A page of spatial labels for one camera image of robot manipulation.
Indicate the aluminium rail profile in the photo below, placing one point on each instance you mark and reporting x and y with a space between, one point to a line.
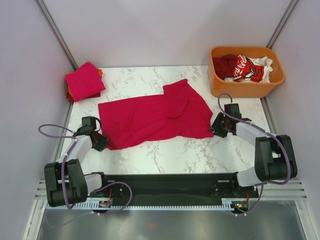
292 191

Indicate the folded orange t shirt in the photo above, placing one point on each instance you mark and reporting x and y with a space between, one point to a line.
100 72

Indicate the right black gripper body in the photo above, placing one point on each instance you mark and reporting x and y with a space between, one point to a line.
219 125

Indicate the dark red crumpled t shirt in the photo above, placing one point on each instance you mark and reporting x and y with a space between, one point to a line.
224 66

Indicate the left aluminium frame post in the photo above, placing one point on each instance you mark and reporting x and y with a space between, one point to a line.
56 32

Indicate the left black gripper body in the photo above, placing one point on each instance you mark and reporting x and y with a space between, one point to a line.
101 143

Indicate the orange plastic basket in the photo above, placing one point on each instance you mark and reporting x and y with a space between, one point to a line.
244 89

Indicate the folded dark red t shirt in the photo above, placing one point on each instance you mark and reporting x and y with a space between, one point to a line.
80 94

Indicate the red white printed t shirt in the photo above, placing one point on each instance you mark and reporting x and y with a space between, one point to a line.
251 70

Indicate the aluminium frame post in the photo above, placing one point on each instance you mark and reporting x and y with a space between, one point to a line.
282 23
56 32

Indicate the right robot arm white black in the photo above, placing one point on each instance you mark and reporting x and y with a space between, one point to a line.
274 157

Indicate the right aluminium frame post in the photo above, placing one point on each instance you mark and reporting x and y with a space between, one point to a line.
282 23

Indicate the grey slotted cable duct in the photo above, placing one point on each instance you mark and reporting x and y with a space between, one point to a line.
99 205

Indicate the folded pink t shirt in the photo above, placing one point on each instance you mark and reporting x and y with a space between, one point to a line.
86 76

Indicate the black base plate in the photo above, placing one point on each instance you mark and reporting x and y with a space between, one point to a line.
173 189

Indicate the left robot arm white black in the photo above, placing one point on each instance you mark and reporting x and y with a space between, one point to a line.
65 183

